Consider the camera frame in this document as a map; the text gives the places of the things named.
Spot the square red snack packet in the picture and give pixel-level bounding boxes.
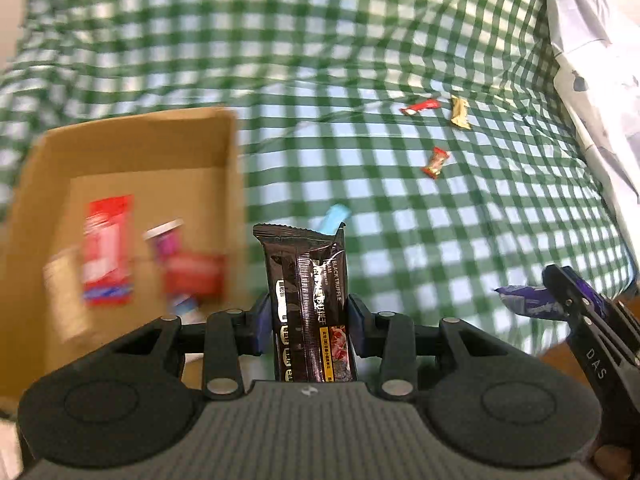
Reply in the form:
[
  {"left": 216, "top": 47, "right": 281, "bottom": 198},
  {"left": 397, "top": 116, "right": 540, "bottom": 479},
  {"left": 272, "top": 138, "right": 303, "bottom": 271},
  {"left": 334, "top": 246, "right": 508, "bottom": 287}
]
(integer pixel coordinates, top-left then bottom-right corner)
[{"left": 161, "top": 252, "right": 226, "bottom": 308}]

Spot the long red snack packet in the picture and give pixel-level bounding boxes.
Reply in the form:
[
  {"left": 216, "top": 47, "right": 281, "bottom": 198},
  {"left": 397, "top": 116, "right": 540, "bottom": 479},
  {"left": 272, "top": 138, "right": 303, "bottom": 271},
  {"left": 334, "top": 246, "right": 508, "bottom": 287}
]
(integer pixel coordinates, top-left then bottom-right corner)
[{"left": 81, "top": 195, "right": 136, "bottom": 307}]

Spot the black snack bar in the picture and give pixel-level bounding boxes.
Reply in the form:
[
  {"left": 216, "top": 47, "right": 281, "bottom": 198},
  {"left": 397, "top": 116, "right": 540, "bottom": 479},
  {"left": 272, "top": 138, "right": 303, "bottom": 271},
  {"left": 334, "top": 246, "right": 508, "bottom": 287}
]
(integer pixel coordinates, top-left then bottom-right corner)
[{"left": 252, "top": 222, "right": 358, "bottom": 385}]

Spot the light blue snack packet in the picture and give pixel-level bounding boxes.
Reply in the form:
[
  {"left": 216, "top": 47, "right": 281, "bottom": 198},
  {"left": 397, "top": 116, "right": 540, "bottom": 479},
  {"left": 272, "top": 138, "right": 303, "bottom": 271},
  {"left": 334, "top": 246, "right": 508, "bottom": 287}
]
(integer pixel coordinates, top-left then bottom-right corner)
[{"left": 312, "top": 203, "right": 349, "bottom": 237}]

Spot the white printed cloth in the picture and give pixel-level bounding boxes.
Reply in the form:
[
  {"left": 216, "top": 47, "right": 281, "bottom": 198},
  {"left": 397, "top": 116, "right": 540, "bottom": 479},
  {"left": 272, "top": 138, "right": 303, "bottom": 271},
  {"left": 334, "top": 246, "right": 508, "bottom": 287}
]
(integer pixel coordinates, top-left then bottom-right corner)
[{"left": 542, "top": 0, "right": 640, "bottom": 271}]

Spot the long purple snack packet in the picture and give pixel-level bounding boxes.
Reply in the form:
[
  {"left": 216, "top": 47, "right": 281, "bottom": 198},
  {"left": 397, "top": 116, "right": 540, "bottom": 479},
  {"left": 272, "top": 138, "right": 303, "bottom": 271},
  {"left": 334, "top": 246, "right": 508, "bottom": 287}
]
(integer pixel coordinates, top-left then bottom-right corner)
[{"left": 144, "top": 218, "right": 206, "bottom": 326}]

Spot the red stick snack packet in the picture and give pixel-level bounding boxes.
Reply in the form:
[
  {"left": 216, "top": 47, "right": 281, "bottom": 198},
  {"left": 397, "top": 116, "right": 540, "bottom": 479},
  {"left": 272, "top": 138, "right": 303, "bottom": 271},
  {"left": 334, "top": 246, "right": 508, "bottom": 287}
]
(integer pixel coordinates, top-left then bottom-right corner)
[{"left": 400, "top": 99, "right": 442, "bottom": 117}]

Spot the cardboard box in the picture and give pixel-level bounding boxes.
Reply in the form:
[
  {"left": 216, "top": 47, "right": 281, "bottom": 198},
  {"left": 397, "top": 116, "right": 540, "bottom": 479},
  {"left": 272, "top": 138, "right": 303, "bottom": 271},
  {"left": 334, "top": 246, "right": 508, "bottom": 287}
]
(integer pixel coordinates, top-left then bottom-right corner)
[{"left": 0, "top": 106, "right": 251, "bottom": 413}]

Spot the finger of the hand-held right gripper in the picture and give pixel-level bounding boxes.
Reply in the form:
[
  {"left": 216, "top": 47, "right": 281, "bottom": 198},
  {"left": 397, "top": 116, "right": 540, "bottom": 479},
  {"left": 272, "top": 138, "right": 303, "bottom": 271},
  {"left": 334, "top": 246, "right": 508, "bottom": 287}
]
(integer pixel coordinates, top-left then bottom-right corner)
[
  {"left": 542, "top": 264, "right": 601, "bottom": 343},
  {"left": 590, "top": 297, "right": 640, "bottom": 358}
]

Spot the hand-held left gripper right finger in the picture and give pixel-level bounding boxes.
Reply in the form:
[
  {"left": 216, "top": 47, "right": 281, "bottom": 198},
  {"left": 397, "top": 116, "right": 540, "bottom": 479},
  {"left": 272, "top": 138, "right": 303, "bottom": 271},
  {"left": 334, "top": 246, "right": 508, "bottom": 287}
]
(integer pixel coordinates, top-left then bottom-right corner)
[{"left": 346, "top": 294, "right": 526, "bottom": 400}]

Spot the yellow snack bar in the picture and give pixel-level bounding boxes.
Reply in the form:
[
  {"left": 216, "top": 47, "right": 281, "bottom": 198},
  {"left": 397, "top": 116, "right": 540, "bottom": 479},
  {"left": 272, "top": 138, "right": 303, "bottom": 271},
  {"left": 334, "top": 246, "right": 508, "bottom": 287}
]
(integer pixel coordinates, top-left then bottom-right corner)
[{"left": 449, "top": 95, "right": 472, "bottom": 131}]

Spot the purple blue snack packet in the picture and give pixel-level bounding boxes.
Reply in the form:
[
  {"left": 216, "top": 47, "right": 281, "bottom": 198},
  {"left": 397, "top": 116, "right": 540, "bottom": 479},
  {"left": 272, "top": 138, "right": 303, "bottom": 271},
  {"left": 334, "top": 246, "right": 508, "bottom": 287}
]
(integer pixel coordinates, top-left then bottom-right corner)
[{"left": 494, "top": 270, "right": 611, "bottom": 320}]

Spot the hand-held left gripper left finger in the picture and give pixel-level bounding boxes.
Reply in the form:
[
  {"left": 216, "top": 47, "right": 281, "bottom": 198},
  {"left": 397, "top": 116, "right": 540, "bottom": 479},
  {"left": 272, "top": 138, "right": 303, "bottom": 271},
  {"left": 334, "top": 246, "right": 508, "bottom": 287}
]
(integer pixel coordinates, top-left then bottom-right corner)
[{"left": 107, "top": 292, "right": 273, "bottom": 401}]

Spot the green checked blanket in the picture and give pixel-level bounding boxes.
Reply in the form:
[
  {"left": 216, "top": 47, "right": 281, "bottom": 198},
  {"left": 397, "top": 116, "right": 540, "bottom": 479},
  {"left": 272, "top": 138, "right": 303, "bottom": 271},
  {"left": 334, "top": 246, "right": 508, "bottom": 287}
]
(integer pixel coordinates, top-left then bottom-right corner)
[{"left": 0, "top": 0, "right": 640, "bottom": 361}]

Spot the small red candy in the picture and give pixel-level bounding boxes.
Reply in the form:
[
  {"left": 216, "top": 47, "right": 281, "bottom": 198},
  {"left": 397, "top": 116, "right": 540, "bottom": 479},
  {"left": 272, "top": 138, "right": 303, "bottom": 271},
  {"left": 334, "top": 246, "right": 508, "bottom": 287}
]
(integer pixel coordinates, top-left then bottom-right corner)
[{"left": 421, "top": 146, "right": 452, "bottom": 180}]

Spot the clear-wrapped nut bar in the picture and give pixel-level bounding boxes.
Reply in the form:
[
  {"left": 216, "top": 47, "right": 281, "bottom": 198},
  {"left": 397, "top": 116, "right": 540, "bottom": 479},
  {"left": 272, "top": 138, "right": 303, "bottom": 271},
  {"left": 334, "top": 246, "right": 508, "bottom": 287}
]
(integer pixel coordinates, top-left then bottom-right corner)
[{"left": 42, "top": 250, "right": 93, "bottom": 346}]

